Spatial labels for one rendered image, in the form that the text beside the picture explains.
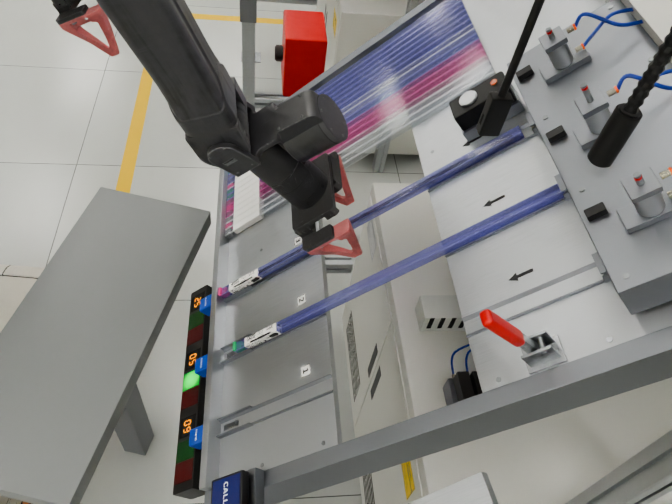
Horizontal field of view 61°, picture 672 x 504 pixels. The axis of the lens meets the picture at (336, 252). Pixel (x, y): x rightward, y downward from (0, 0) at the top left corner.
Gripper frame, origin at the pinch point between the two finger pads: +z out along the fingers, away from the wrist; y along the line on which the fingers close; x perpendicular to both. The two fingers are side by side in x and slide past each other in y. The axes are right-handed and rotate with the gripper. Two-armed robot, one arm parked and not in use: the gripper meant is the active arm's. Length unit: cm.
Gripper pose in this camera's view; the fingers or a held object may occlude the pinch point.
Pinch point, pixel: (351, 225)
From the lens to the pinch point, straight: 79.0
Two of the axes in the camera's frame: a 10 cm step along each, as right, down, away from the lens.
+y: -0.9, -7.8, 6.2
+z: 6.0, 4.6, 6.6
